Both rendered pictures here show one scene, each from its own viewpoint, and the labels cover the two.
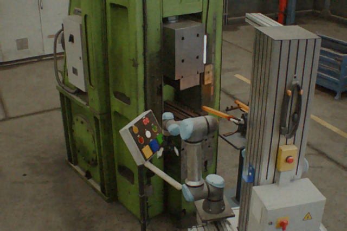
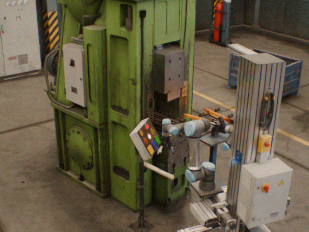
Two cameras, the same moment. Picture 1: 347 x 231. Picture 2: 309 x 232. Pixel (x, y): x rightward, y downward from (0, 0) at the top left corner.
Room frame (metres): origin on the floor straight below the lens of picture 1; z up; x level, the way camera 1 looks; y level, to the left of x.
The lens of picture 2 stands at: (-0.86, 0.66, 2.89)
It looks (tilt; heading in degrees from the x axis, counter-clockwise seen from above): 24 degrees down; 352
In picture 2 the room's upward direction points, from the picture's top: 1 degrees clockwise
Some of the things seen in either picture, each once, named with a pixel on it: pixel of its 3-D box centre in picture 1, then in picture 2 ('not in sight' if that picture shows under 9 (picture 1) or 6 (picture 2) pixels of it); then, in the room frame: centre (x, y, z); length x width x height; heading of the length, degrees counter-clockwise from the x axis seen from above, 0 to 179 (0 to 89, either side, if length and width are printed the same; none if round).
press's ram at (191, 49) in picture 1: (177, 44); (162, 66); (3.33, -0.02, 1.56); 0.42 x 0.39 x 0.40; 39
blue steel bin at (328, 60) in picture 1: (326, 63); (264, 73); (6.52, -2.53, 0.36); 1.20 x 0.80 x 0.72; 33
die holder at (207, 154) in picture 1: (177, 138); (160, 141); (3.35, -0.02, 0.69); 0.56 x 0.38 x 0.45; 39
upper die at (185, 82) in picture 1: (173, 74); (158, 89); (3.30, 0.01, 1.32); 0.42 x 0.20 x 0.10; 39
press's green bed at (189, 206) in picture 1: (177, 180); (160, 175); (3.35, -0.02, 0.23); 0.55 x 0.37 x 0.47; 39
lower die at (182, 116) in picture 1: (173, 113); (158, 121); (3.30, 0.01, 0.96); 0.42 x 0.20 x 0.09; 39
